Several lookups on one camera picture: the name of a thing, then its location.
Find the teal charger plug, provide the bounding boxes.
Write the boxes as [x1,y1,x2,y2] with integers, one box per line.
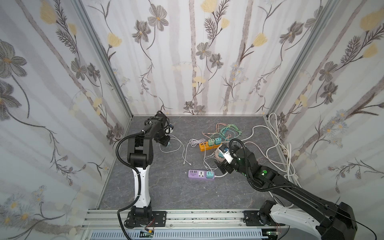
[215,138,222,145]
[206,171,215,179]

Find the green charger plug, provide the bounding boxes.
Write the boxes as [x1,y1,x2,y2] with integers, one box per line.
[208,139,216,147]

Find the orange power strip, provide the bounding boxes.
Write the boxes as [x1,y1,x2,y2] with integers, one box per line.
[199,141,222,152]

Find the purple power strip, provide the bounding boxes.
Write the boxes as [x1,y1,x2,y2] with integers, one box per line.
[188,170,215,181]

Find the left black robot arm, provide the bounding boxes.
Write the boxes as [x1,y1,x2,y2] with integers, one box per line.
[116,111,173,229]

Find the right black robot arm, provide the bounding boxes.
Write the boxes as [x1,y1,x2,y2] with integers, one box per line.
[218,139,361,240]

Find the round pink power socket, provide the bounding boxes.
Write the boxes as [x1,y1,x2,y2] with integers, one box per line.
[215,149,225,163]

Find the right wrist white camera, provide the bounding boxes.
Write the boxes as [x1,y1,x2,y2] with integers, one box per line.
[219,144,234,164]

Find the tangled pastel charger cables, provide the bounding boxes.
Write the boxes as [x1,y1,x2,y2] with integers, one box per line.
[158,134,221,172]

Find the green charging cable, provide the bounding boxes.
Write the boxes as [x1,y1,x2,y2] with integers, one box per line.
[217,123,243,142]

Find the pink cable with connectors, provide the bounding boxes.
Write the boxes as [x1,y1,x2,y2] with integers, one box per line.
[202,122,230,142]

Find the white power cords bundle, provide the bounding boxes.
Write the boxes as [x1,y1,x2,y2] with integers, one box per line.
[214,112,299,208]

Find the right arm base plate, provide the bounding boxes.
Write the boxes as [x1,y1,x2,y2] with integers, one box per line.
[243,211,278,227]

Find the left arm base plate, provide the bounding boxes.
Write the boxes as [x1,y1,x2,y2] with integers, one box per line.
[124,209,167,229]

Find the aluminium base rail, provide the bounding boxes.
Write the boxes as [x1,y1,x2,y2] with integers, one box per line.
[80,208,334,240]

